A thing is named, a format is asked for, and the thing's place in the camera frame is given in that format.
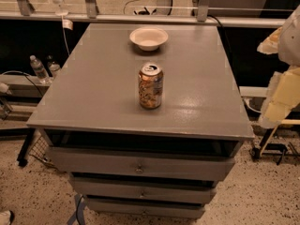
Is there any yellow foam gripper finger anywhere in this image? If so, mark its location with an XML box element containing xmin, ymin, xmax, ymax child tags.
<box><xmin>259</xmin><ymin>67</ymin><xmax>300</xmax><ymax>128</ymax></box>
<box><xmin>257</xmin><ymin>27</ymin><xmax>282</xmax><ymax>55</ymax></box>

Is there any orange soda can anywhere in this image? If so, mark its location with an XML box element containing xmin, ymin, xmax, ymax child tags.
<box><xmin>138</xmin><ymin>62</ymin><xmax>164</xmax><ymax>109</ymax></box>

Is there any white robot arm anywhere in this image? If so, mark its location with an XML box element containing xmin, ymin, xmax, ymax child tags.
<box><xmin>257</xmin><ymin>6</ymin><xmax>300</xmax><ymax>128</ymax></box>

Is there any yellow black stand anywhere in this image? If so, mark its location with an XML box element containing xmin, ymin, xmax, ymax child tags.
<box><xmin>249</xmin><ymin>119</ymin><xmax>300</xmax><ymax>166</ymax></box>

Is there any top grey drawer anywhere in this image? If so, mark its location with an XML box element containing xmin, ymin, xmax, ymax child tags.
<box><xmin>47</xmin><ymin>147</ymin><xmax>235</xmax><ymax>181</ymax></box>

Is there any grey drawer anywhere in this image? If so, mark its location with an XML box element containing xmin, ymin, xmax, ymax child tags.
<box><xmin>47</xmin><ymin>147</ymin><xmax>235</xmax><ymax>181</ymax></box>
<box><xmin>84</xmin><ymin>197</ymin><xmax>204</xmax><ymax>218</ymax></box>
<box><xmin>69</xmin><ymin>177</ymin><xmax>217</xmax><ymax>203</ymax></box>

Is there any white paper bowl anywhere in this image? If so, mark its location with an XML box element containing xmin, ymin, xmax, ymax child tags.
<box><xmin>129</xmin><ymin>27</ymin><xmax>169</xmax><ymax>52</ymax></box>

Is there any middle grey drawer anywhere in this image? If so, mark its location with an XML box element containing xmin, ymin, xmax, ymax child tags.
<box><xmin>69</xmin><ymin>177</ymin><xmax>217</xmax><ymax>203</ymax></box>

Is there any grey drawer cabinet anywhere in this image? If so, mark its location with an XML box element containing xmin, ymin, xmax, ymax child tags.
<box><xmin>28</xmin><ymin>24</ymin><xmax>253</xmax><ymax>208</ymax></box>

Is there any bottom grey drawer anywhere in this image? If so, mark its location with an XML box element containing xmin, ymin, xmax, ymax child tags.
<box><xmin>84</xmin><ymin>197</ymin><xmax>204</xmax><ymax>218</ymax></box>

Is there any clear water bottle right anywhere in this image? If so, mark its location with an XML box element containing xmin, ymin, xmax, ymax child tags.
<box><xmin>46</xmin><ymin>55</ymin><xmax>61</xmax><ymax>78</ymax></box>

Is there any clear water bottle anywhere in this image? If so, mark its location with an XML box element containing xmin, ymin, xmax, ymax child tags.
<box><xmin>30</xmin><ymin>55</ymin><xmax>51</xmax><ymax>84</ymax></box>
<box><xmin>46</xmin><ymin>55</ymin><xmax>61</xmax><ymax>78</ymax></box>

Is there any clear water bottle left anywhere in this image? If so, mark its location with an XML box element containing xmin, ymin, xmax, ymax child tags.
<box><xmin>30</xmin><ymin>55</ymin><xmax>51</xmax><ymax>84</ymax></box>

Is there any white shoe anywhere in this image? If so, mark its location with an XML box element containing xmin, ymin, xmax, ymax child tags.
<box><xmin>0</xmin><ymin>210</ymin><xmax>14</xmax><ymax>225</ymax></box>

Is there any wire mesh basket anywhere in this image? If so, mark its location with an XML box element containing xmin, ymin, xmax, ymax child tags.
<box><xmin>29</xmin><ymin>136</ymin><xmax>54</xmax><ymax>168</ymax></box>

